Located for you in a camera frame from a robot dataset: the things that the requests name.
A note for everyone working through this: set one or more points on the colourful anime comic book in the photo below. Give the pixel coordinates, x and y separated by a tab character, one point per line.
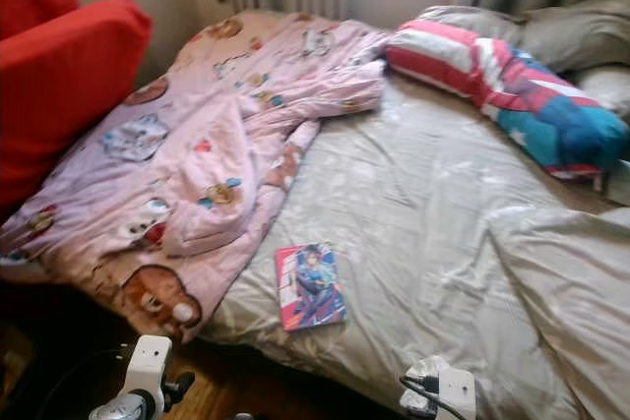
310	287

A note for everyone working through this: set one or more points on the pink cartoon bear quilt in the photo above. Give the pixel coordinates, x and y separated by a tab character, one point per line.
207	145

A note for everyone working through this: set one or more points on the large red sofa cushion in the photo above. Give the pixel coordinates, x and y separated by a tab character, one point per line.
69	95

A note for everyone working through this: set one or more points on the beige leaf pattern bed sheet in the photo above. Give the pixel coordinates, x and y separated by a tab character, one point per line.
433	204

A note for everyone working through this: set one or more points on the small red sofa cushion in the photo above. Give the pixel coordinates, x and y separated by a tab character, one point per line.
34	2

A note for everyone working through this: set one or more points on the striped star print long pillow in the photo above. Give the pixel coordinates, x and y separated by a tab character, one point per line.
551	115

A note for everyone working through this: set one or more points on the flat grey pillow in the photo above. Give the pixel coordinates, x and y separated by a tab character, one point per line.
463	19

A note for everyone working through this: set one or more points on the beige patterned pillow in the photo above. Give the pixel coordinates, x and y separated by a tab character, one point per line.
605	86

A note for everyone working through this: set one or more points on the large grey pillow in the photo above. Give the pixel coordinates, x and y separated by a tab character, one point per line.
581	31

